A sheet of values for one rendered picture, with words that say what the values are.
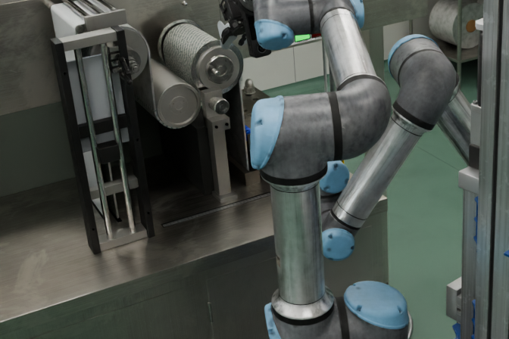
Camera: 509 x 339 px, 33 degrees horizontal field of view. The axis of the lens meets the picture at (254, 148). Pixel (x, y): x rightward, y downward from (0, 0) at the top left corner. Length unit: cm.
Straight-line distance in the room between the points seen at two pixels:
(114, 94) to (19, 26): 45
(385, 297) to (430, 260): 208
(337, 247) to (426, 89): 38
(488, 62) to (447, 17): 414
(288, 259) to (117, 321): 70
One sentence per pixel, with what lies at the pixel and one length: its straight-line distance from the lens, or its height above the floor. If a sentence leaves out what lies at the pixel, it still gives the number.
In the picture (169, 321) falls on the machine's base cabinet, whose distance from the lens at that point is 218.
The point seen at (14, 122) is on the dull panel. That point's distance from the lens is 249.
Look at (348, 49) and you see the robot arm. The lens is 159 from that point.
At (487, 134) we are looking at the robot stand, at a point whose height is 138.
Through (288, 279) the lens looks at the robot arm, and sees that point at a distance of 156.
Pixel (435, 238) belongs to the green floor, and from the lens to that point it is 387.
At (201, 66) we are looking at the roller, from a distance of 223.
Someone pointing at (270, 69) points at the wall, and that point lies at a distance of 544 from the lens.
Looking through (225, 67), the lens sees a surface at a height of 125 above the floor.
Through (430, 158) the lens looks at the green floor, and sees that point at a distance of 459.
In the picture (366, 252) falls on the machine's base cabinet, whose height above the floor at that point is 74.
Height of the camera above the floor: 198
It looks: 24 degrees down
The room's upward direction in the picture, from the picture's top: 5 degrees counter-clockwise
